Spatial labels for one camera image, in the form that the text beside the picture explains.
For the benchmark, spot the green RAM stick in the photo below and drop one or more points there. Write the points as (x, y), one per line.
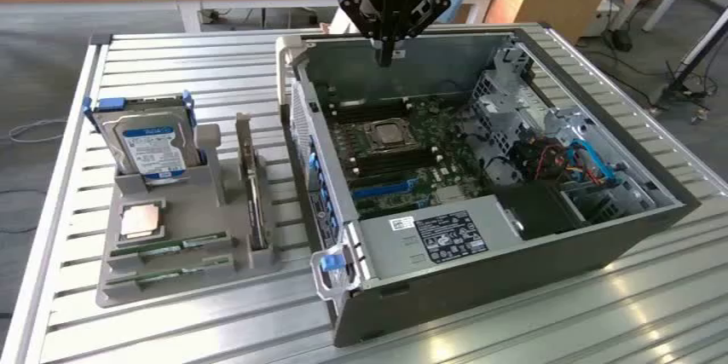
(154, 276)
(164, 246)

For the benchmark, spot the white machine cabinet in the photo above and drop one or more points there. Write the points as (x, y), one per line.
(598, 19)

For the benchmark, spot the silver CPU chip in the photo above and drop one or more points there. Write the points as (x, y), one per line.
(390, 134)
(139, 219)

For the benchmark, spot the CPU in motherboard socket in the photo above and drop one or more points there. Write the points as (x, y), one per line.
(367, 142)

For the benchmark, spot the black floor device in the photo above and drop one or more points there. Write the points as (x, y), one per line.
(619, 40)

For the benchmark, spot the green motherboard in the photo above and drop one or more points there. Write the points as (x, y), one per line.
(450, 163)

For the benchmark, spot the blue expansion slot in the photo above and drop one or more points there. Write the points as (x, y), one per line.
(382, 190)

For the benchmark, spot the silver chipset heatsink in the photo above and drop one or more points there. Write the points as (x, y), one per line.
(451, 196)

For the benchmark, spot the black wheeled stand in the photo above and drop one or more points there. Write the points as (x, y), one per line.
(676, 82)

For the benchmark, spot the graphics card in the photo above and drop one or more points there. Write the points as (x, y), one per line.
(258, 210)

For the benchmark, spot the grey parts rack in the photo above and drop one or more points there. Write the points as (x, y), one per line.
(188, 210)

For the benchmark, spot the grey power supply unit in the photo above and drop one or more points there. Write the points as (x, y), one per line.
(392, 253)

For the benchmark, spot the blue case latch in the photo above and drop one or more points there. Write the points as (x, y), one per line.
(330, 264)

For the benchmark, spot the black PC case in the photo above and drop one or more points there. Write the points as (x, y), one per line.
(483, 296)

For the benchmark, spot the hard disk with blue bracket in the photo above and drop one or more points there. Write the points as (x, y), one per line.
(148, 146)

